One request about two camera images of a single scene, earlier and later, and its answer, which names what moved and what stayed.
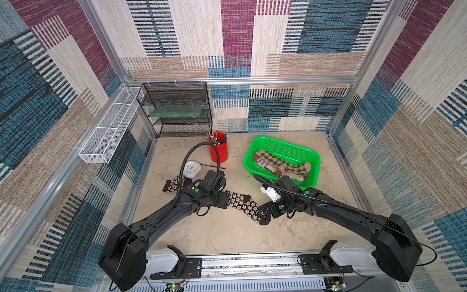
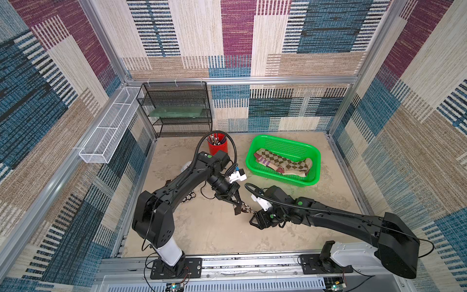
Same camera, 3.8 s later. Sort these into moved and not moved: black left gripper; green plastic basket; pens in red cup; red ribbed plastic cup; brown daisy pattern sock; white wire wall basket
Moved: brown daisy pattern sock; black left gripper
Not moved: white wire wall basket; green plastic basket; pens in red cup; red ribbed plastic cup
